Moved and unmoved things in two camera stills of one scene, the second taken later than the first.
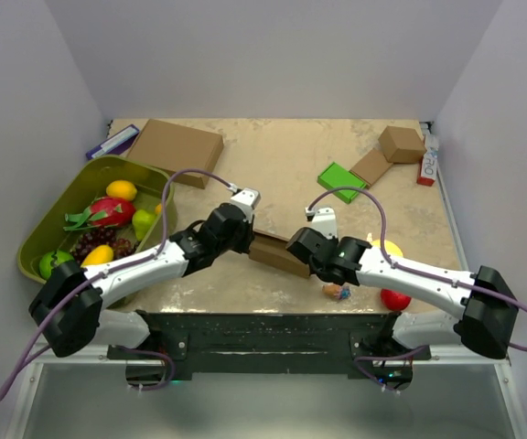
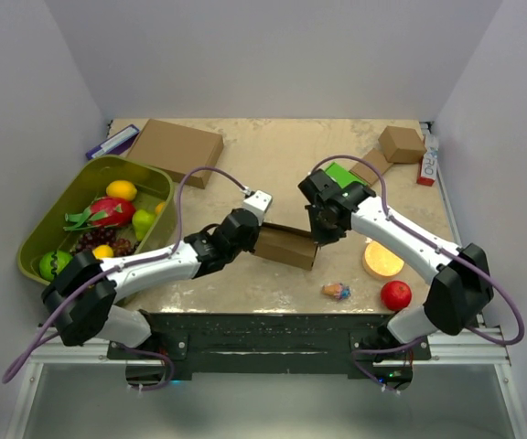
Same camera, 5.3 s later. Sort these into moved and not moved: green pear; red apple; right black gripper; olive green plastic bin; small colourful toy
Moved: right black gripper
Not moved: red apple; green pear; olive green plastic bin; small colourful toy
